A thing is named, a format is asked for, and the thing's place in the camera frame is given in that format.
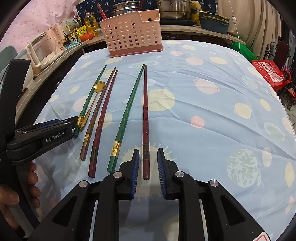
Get stainless steel steamer pot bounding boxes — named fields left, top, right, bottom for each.
left=156, top=0, right=191, bottom=20

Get pink floral cloth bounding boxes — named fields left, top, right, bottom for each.
left=1, top=0, right=80, bottom=52

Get beige curtain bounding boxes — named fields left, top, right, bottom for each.
left=217, top=1, right=281, bottom=59

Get dark red twisted chopstick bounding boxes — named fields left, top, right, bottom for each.
left=88, top=69, right=118, bottom=178

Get yellow seasoning packet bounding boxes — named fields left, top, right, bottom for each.
left=74, top=26, right=87, bottom=37

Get pink perforated utensil holder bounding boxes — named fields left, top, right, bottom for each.
left=99, top=9, right=163, bottom=58

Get gold flower spoon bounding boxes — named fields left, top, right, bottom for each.
left=79, top=81, right=105, bottom=130

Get maroon chopstick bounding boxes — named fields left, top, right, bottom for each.
left=142, top=65, right=151, bottom=180

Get blue wet wipes pack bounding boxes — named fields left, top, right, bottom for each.
left=65, top=41, right=81, bottom=50

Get stacked yellow blue bowls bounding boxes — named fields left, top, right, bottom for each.
left=199, top=11, right=230, bottom=34

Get blue planet pattern tablecloth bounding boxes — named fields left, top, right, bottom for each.
left=37, top=40, right=295, bottom=240

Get kitchen counter top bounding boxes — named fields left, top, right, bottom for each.
left=83, top=25, right=246, bottom=47

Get green chopstick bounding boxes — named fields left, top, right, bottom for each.
left=107, top=64, right=145, bottom=173
left=73, top=64, right=107, bottom=138

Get red tomato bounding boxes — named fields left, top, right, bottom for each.
left=79, top=32, right=94, bottom=42

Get green plastic bag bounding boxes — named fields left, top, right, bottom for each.
left=228, top=41, right=258, bottom=62

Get wooden side counter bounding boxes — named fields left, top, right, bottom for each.
left=14, top=41, right=86, bottom=126

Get soy sauce bottle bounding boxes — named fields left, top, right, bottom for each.
left=66, top=25, right=77, bottom=43

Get white box carton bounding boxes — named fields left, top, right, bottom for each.
left=60, top=18, right=80, bottom=31

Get person's left hand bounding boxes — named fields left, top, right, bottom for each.
left=0, top=161, right=42, bottom=229

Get red plastic bag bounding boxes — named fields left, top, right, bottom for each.
left=251, top=60, right=291, bottom=92

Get navy patterned backsplash cloth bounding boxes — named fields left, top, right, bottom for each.
left=76, top=0, right=217, bottom=22

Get brown chopstick gold band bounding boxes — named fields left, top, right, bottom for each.
left=79, top=67, right=116, bottom=161

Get cooking oil bottle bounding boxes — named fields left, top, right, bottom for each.
left=84, top=13, right=99, bottom=36

